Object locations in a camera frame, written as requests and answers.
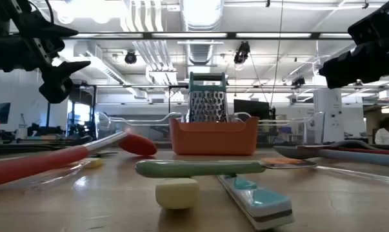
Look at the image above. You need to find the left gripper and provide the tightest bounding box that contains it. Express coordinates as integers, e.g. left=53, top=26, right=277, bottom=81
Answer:
left=0, top=0, right=91, bottom=104

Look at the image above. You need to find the black solid spoon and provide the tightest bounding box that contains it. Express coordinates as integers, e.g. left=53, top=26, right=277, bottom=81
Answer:
left=323, top=139, right=381, bottom=151

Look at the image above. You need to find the red silicone spoon metal neck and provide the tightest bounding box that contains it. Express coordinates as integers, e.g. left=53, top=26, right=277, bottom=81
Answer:
left=0, top=131, right=158, bottom=188

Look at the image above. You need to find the grey spoon blue-grey handle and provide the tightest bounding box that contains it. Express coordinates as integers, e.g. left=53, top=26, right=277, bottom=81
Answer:
left=273, top=144, right=389, bottom=169

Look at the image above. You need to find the orange mini spatula clear handle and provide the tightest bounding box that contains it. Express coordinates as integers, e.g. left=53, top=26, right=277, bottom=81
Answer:
left=261, top=156, right=389, bottom=187

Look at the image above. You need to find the green-handled table knife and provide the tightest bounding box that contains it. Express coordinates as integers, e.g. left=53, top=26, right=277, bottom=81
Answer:
left=135, top=159, right=318, bottom=179

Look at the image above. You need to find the yellow-handled table knife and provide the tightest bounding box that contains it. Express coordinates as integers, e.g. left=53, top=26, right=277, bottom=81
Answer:
left=154, top=177, right=201, bottom=211

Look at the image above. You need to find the white teal patterned table knife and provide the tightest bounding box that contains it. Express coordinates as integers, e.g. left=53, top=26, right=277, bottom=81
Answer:
left=217, top=175, right=295, bottom=231

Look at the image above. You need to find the black ceiling spotlight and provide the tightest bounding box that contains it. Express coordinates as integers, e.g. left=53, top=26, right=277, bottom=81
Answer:
left=124, top=50, right=138, bottom=65
left=290, top=76, right=306, bottom=90
left=233, top=41, right=251, bottom=65

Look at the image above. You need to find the white pillar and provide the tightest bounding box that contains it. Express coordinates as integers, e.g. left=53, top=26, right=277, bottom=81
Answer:
left=312, top=88, right=344, bottom=144

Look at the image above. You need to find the person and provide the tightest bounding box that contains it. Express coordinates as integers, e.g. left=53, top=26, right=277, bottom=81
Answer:
left=374, top=117, right=389, bottom=146

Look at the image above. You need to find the clear plastic container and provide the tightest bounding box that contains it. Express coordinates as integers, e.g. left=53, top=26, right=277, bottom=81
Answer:
left=232, top=111, right=326, bottom=145
left=95, top=111, right=184, bottom=144

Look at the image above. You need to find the black monitor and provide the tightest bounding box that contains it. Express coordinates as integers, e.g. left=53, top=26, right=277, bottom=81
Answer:
left=233, top=99, right=272, bottom=121

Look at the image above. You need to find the black overhead light bar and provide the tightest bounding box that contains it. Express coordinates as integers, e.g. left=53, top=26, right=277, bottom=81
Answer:
left=61, top=31, right=355, bottom=41

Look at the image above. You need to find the orange plastic bin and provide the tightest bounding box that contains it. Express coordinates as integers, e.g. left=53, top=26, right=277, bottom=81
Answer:
left=168, top=115, right=261, bottom=157

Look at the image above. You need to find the thin black hanging cable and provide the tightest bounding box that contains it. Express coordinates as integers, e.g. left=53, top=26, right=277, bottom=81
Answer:
left=269, top=0, right=284, bottom=108

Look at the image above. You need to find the yellow mini spatula clear handle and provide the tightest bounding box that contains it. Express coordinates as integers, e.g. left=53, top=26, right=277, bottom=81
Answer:
left=0, top=157, right=104, bottom=194

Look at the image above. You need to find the metal box grater teal handle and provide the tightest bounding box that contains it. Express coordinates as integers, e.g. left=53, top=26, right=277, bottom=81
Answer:
left=186, top=71, right=230, bottom=124

